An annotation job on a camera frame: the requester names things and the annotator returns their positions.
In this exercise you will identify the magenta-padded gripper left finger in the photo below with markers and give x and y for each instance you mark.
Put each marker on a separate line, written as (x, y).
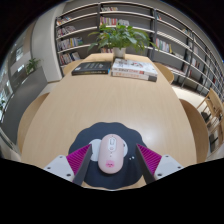
(61, 166)

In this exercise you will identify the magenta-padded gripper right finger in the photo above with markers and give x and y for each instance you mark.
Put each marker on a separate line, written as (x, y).
(166, 165)

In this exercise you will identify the pink computer mouse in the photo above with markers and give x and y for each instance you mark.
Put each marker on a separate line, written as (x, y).
(110, 153)

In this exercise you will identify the dark cloud-shaped mouse pad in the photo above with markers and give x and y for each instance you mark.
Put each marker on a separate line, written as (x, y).
(81, 140)

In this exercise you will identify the group of wooden slat chairs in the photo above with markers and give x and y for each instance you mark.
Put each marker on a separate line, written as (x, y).
(213, 110)

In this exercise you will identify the thick white book dark spine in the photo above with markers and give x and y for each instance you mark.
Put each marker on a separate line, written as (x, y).
(131, 75)

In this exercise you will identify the black book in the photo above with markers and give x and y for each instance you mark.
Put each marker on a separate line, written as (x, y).
(91, 67)

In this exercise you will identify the white cover book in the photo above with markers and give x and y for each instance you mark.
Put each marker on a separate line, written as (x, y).
(133, 66)

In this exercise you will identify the small green potted plant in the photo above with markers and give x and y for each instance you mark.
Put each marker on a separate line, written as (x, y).
(32, 65)

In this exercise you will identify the grey bookshelf unit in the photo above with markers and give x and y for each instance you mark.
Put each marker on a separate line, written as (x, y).
(173, 36)

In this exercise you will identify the green potted plant white pot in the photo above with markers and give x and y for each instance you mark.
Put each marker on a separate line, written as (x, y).
(120, 36)

